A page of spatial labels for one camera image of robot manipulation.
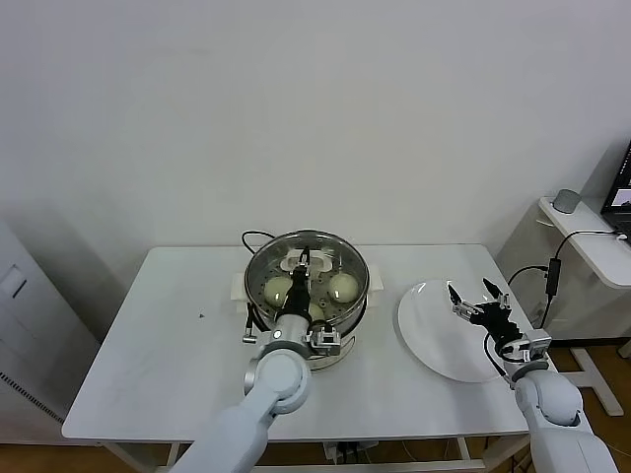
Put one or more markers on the white round plate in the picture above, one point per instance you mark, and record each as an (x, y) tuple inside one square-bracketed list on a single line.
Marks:
[(429, 330)]

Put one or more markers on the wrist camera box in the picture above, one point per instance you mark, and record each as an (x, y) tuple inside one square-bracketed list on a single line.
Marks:
[(538, 341), (325, 340)]

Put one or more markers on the stainless steel steamer basket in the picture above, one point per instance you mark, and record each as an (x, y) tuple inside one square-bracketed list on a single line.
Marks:
[(357, 315)]

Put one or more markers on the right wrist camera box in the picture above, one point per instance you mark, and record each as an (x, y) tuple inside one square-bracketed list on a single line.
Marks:
[(538, 341)]

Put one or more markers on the cream electric cooker pot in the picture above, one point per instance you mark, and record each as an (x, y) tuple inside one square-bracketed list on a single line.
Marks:
[(377, 283)]

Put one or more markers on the white grey cabinet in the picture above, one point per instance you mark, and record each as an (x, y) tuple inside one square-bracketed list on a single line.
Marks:
[(29, 315)]

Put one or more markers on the black laptop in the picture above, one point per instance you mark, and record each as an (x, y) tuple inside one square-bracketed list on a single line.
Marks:
[(618, 197)]

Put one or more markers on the white steamed baozi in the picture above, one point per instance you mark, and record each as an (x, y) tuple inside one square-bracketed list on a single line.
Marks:
[(342, 287), (275, 290), (318, 311)]

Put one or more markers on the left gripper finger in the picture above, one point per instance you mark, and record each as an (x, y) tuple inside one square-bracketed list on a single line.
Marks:
[(301, 271), (305, 253)]

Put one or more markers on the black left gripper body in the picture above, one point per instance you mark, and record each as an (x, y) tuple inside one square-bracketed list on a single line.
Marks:
[(296, 295)]

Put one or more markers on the white power strip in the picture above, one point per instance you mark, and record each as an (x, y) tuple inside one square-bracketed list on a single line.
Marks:
[(345, 451)]

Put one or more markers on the grey cylindrical speaker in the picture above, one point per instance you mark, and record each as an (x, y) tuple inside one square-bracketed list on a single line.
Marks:
[(564, 202)]

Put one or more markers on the white table frame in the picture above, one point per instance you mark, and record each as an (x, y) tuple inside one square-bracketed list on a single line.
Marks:
[(463, 448)]

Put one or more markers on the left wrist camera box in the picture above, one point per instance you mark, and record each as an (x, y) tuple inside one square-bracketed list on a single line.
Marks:
[(325, 340)]

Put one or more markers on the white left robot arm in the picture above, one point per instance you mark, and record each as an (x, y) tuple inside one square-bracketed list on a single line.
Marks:
[(276, 379)]

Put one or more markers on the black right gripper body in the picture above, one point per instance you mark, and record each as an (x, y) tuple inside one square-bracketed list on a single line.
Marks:
[(495, 320)]

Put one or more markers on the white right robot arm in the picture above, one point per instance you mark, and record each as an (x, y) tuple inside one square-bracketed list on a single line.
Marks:
[(547, 404)]

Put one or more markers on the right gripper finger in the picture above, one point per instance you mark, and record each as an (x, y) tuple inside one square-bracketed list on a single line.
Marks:
[(499, 299), (464, 309)]

